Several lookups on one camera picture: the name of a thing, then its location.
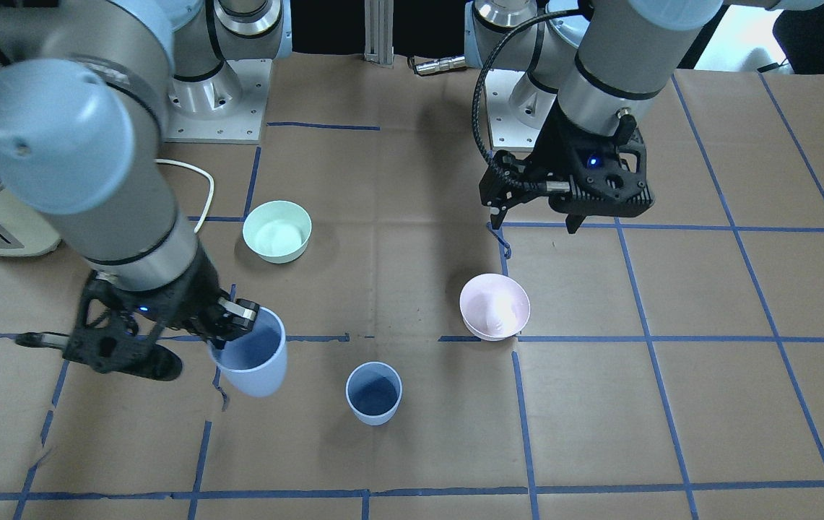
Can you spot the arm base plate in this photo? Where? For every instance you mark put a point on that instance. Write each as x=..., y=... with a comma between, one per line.
x=226, y=107
x=516, y=110

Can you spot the pink bowl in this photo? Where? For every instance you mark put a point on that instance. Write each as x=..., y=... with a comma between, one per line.
x=494, y=306

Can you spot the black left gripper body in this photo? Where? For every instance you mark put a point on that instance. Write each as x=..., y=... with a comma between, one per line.
x=554, y=153

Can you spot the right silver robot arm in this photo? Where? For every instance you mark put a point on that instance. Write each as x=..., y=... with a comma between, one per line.
x=85, y=95

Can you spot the mint green bowl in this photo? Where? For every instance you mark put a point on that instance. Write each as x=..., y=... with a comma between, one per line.
x=278, y=231

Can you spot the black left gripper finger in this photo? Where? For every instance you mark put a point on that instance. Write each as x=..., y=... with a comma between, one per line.
x=573, y=222
x=497, y=215

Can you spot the light blue cup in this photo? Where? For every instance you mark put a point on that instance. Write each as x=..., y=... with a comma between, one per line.
x=256, y=363

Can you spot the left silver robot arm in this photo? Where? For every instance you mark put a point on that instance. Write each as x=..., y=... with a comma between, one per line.
x=604, y=63

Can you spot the aluminium frame post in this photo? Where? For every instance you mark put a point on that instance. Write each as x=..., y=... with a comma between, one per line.
x=378, y=16

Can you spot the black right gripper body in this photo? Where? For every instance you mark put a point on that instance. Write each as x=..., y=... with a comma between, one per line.
x=182, y=295

